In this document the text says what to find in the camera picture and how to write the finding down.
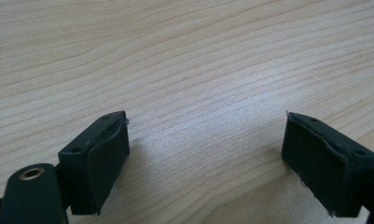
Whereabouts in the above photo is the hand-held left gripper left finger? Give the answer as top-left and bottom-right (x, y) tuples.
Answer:
(57, 110), (131, 217)

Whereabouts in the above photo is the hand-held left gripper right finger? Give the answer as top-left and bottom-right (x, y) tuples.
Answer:
(281, 111), (374, 218)

